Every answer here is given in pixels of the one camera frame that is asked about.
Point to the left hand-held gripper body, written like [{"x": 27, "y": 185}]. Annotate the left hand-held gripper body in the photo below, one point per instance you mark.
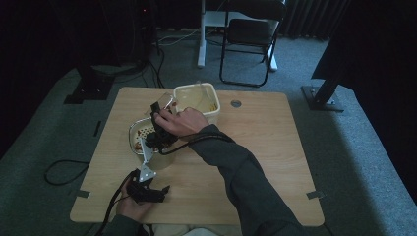
[{"x": 142, "y": 191}]

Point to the black tape strip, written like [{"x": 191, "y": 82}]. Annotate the black tape strip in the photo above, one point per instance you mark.
[{"x": 97, "y": 128}]

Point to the black folding chair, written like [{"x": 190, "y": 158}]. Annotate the black folding chair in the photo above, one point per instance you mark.
[{"x": 250, "y": 31}]

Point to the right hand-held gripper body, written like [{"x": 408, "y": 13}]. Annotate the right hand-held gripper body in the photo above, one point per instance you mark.
[{"x": 160, "y": 139}]

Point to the grey table grommet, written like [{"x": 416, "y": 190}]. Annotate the grey table grommet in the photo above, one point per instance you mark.
[{"x": 236, "y": 104}]

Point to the cream square container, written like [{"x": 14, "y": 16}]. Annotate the cream square container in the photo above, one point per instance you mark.
[{"x": 196, "y": 96}]

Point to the person's right hand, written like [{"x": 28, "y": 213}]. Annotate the person's right hand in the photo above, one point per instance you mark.
[{"x": 183, "y": 123}]

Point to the dark curtain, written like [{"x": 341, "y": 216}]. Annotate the dark curtain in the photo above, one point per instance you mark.
[{"x": 377, "y": 39}]

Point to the white strainer basket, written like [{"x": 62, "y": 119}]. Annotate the white strainer basket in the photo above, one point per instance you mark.
[{"x": 137, "y": 131}]

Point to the metal stand base right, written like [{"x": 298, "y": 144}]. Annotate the metal stand base right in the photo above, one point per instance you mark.
[{"x": 323, "y": 96}]

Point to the grey tape piece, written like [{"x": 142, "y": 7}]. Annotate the grey tape piece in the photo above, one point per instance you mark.
[
  {"x": 316, "y": 194},
  {"x": 83, "y": 193}
]

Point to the clear plastic container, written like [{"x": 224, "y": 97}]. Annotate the clear plastic container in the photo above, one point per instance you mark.
[{"x": 168, "y": 101}]

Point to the person's left hand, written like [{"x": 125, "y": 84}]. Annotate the person's left hand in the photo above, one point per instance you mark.
[{"x": 132, "y": 209}]

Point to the black stand base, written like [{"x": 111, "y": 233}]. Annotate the black stand base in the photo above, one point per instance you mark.
[{"x": 90, "y": 88}]

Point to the white desk frame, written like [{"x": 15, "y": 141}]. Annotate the white desk frame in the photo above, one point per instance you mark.
[{"x": 203, "y": 39}]

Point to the orange-brown food pieces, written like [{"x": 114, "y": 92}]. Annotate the orange-brown food pieces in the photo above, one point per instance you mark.
[{"x": 141, "y": 133}]

